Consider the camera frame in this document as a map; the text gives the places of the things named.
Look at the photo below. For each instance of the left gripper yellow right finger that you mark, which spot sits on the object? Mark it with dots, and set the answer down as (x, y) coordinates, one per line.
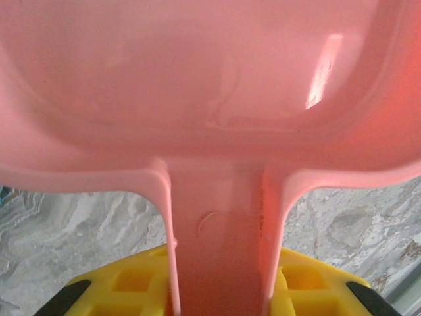
(335, 296)

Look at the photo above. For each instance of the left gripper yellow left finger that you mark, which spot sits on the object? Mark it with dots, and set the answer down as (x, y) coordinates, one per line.
(105, 306)

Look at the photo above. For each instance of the blue paper scrap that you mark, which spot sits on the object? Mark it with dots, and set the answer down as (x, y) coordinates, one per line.
(2, 197)

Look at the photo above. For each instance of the pink plastic dustpan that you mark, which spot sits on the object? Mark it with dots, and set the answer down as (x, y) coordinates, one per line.
(210, 98)

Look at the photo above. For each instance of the wide aluminium mounting rail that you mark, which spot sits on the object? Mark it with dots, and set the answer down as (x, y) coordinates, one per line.
(409, 289)

